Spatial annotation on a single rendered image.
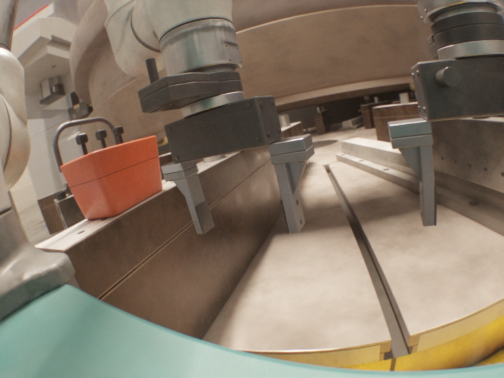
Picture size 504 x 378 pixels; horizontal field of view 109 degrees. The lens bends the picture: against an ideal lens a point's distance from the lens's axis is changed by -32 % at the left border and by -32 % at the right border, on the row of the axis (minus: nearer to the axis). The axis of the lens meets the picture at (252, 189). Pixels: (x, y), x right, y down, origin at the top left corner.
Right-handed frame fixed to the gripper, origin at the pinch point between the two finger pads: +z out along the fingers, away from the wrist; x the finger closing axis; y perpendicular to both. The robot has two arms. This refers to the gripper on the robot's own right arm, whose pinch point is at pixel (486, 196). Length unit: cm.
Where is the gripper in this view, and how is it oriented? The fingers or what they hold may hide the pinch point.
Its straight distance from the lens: 30.1
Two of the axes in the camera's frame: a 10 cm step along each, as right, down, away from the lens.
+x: 8.7, -0.9, -4.9
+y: -4.4, 3.3, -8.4
